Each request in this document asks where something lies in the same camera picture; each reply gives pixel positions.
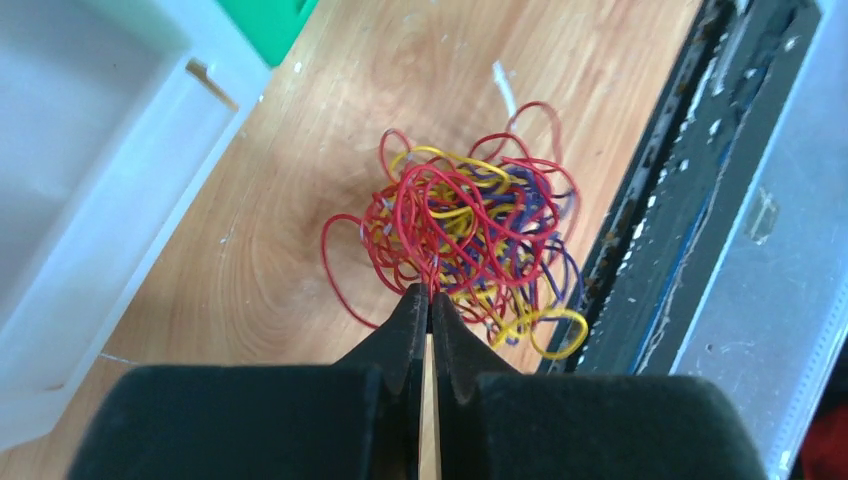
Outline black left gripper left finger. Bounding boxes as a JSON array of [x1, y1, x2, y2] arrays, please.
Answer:
[[68, 284, 429, 479]]

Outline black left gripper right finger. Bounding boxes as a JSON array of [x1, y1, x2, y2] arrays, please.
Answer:
[[431, 294, 765, 479]]

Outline red cable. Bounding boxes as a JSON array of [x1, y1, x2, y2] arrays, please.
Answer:
[[321, 100, 583, 331]]

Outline white plastic bin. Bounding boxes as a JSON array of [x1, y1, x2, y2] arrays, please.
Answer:
[[1, 1, 270, 449]]

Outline green plastic bin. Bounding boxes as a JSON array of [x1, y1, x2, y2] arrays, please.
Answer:
[[217, 0, 318, 68]]

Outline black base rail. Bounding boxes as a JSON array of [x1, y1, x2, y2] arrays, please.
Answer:
[[538, 1, 825, 375]]

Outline aluminium frame profile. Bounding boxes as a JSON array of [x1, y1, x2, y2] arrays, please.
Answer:
[[671, 1, 847, 479]]

